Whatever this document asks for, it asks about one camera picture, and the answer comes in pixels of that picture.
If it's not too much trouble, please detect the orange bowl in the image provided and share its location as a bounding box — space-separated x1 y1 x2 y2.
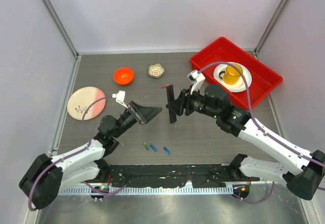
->
113 68 134 86

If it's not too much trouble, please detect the purple cable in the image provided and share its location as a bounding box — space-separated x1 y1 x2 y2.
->
27 94 127 211
198 61 325 205

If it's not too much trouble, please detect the blue battery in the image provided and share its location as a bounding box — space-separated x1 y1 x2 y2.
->
150 144 158 152
164 147 171 155

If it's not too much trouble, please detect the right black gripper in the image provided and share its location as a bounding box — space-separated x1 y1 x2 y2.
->
167 85 219 119

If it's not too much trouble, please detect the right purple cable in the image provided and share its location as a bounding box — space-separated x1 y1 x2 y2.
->
198 61 325 205

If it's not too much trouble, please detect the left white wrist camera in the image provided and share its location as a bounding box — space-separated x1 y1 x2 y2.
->
112 90 128 108

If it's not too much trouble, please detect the black remote control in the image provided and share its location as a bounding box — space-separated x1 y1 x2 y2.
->
166 84 177 124

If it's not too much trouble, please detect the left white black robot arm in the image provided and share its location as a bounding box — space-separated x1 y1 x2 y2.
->
18 101 163 211

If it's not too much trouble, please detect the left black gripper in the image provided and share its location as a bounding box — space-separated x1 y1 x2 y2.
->
113 101 161 138

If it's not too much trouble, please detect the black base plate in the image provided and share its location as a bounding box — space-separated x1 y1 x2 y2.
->
86 164 259 188

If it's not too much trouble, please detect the white plate in bin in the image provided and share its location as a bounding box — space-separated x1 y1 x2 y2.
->
213 62 252 92

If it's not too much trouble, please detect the small patterned flower bowl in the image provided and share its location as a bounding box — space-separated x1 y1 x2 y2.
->
148 63 165 78

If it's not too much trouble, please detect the slotted cable duct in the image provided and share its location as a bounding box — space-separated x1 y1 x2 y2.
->
58 183 233 196

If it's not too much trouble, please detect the blue battery right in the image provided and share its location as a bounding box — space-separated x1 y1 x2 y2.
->
164 147 171 155

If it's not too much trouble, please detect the blue battery middle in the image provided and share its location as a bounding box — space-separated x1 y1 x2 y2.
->
150 144 158 152

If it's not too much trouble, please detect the pink white floral plate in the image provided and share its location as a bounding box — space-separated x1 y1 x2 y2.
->
67 86 106 120

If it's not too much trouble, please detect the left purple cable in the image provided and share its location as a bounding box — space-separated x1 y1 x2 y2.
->
27 94 127 211

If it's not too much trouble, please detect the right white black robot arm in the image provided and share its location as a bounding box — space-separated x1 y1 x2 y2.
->
166 84 324 200

